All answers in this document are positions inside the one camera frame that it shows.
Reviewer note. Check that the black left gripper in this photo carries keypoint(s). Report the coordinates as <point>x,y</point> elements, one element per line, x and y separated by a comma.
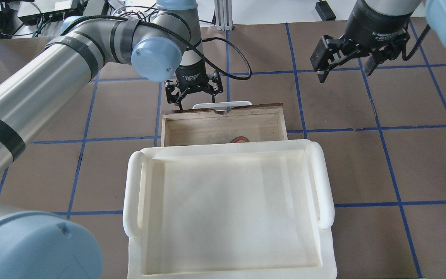
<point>191,75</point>

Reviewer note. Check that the light wooden drawer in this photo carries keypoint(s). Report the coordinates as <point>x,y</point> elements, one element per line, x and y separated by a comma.
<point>219,123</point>

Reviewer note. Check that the white plastic tray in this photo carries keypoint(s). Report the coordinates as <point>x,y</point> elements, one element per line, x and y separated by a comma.
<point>261,210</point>

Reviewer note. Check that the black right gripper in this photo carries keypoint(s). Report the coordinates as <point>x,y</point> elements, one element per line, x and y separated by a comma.
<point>374,24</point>

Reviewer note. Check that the black network switch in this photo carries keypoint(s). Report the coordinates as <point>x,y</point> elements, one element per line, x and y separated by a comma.
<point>42,11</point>

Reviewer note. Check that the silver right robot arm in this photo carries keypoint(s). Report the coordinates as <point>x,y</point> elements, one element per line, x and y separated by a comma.
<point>379,12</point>

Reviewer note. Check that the black orange scissors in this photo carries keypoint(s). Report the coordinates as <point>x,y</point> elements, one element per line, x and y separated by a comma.
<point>240,139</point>

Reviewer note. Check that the aluminium frame post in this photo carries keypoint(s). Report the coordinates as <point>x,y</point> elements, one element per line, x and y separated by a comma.
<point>223,15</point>

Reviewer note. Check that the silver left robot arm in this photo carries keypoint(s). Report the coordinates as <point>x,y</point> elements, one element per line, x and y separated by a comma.
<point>43,245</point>

